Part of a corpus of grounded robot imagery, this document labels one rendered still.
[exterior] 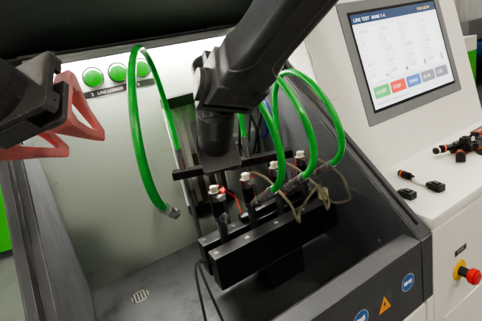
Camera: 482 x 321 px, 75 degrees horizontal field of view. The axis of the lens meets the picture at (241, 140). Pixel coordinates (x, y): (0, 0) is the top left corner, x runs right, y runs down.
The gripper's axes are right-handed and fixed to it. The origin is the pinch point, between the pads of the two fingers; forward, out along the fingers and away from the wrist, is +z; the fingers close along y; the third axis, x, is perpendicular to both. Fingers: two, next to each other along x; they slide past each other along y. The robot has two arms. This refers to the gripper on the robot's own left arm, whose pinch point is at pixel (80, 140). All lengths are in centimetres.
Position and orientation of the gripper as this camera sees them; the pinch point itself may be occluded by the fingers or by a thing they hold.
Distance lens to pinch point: 39.9
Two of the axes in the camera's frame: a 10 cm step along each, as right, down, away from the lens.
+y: -9.1, 3.7, 1.8
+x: 2.4, 8.3, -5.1
